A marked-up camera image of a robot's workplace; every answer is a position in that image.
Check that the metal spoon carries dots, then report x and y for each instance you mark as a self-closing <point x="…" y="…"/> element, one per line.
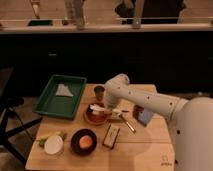
<point x="124" y="120"/>

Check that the orange fruit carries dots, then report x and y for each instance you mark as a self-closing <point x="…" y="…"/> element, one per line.
<point x="85" y="141"/>

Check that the white round lid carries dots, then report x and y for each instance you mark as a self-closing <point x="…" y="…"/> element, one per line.
<point x="53" y="145"/>

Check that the brown and blue sponge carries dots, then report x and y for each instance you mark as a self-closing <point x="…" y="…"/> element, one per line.
<point x="142" y="115"/>

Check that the black bowl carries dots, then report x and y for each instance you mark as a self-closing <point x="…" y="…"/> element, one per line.
<point x="75" y="147"/>

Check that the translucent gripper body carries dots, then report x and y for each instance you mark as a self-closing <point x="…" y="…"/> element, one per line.
<point x="108" y="109"/>

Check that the dark metal cup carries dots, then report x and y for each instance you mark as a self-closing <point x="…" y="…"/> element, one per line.
<point x="99" y="92"/>

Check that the green plastic tray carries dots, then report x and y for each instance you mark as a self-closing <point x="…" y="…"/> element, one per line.
<point x="49" y="104"/>

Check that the grey folded cloth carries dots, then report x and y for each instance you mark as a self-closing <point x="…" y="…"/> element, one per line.
<point x="63" y="90"/>

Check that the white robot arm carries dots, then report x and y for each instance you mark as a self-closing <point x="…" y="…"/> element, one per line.
<point x="194" y="135"/>

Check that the black chair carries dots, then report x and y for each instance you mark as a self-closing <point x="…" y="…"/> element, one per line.
<point x="5" y="109"/>

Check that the dark counter with rail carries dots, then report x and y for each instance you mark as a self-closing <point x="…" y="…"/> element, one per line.
<point x="172" y="59"/>

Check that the small rectangular box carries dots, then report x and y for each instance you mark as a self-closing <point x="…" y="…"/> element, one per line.
<point x="111" y="136"/>

